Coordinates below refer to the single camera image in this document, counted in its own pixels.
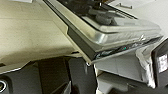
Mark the stainless steel dishwasher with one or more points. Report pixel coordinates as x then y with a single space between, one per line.
100 30

